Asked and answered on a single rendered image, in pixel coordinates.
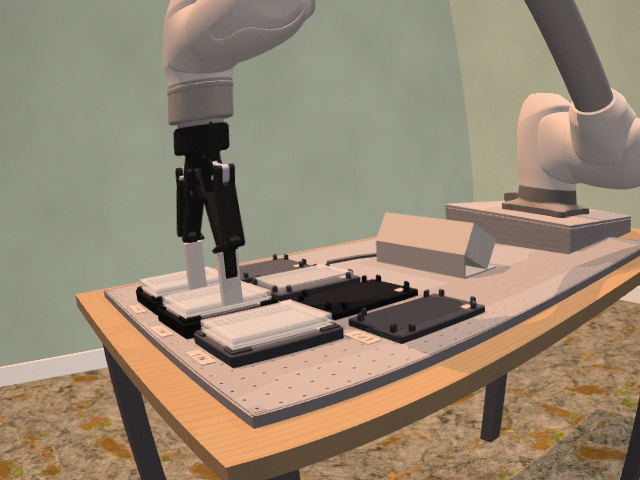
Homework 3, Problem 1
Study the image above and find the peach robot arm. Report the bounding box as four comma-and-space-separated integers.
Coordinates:
163, 0, 640, 218

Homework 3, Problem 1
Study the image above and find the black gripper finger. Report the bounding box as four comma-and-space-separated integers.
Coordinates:
192, 161, 245, 306
175, 167, 207, 290

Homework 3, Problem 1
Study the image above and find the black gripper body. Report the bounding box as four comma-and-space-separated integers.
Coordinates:
174, 121, 229, 192

